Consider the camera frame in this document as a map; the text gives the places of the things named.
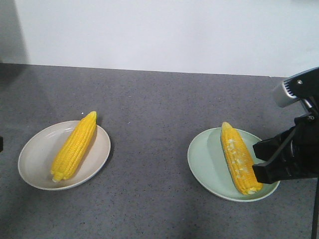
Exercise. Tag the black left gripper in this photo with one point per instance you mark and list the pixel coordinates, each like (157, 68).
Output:
(1, 143)

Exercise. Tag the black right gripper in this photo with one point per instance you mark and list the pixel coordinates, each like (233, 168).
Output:
(298, 159)

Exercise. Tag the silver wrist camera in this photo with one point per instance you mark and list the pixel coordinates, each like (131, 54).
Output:
(301, 86)

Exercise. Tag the bright yellow corn cob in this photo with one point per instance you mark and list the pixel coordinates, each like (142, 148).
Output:
(73, 150)

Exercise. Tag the light green round plate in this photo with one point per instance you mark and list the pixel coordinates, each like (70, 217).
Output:
(207, 163)

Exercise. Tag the white round plate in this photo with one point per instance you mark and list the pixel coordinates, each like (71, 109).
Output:
(36, 157)

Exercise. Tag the yellow corn cob white patches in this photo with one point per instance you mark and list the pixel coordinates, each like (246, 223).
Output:
(239, 161)

